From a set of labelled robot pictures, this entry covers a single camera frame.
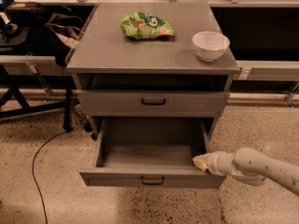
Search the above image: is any black floor cable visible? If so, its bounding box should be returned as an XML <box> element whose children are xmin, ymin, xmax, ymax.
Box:
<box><xmin>31</xmin><ymin>130</ymin><xmax>70</xmax><ymax>224</ymax></box>

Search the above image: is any white bowl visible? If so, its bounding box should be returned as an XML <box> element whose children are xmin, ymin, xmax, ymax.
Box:
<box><xmin>192</xmin><ymin>31</ymin><xmax>230</xmax><ymax>62</ymax></box>

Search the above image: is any grey drawer cabinet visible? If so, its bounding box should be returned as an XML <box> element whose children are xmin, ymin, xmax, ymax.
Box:
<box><xmin>67</xmin><ymin>1</ymin><xmax>238</xmax><ymax>133</ymax></box>

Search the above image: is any green chip bag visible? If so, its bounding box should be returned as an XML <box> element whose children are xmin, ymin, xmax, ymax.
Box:
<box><xmin>121</xmin><ymin>12</ymin><xmax>174</xmax><ymax>40</ymax></box>

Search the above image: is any dark backpack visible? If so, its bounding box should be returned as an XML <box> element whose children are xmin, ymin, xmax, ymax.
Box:
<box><xmin>0</xmin><ymin>2</ymin><xmax>46</xmax><ymax>48</ymax></box>

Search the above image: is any grey drawer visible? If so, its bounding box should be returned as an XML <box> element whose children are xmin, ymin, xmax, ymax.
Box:
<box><xmin>78</xmin><ymin>90</ymin><xmax>229</xmax><ymax>118</ymax></box>
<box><xmin>79</xmin><ymin>117</ymin><xmax>225</xmax><ymax>189</ymax></box>

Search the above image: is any grey top drawer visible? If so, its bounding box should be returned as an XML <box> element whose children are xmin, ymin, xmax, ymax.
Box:
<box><xmin>78</xmin><ymin>90</ymin><xmax>229</xmax><ymax>118</ymax></box>

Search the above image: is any black stand frame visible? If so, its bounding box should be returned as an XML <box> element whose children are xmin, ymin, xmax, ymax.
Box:
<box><xmin>0</xmin><ymin>64</ymin><xmax>73</xmax><ymax>133</ymax></box>

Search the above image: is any dark bag with cloth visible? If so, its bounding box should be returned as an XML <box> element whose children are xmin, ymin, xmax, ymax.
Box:
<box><xmin>45</xmin><ymin>13</ymin><xmax>85</xmax><ymax>67</ymax></box>

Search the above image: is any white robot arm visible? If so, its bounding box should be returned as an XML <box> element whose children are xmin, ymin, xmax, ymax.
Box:
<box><xmin>192</xmin><ymin>147</ymin><xmax>299</xmax><ymax>195</ymax></box>

